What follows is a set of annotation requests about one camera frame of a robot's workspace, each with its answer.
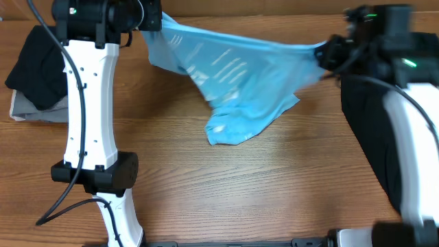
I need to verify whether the light blue t-shirt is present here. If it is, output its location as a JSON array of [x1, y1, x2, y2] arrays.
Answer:
[[143, 14, 324, 145]]

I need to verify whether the folded grey garment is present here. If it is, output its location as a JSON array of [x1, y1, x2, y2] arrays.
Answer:
[[13, 91, 69, 123]]

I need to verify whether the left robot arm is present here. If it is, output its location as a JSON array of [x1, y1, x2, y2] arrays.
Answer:
[[51, 0, 162, 247]]

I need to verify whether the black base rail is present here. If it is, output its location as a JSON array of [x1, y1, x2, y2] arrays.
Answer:
[[141, 237, 337, 247]]

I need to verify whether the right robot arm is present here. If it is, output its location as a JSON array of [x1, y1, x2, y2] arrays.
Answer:
[[315, 4, 438, 246]]

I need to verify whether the black garment pile right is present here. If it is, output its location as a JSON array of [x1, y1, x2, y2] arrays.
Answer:
[[341, 78, 402, 212]]

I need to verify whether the folded black garment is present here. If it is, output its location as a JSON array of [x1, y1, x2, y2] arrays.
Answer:
[[5, 25, 67, 110]]

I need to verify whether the folded beige garment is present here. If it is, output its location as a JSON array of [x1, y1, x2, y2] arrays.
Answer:
[[9, 90, 25, 121]]

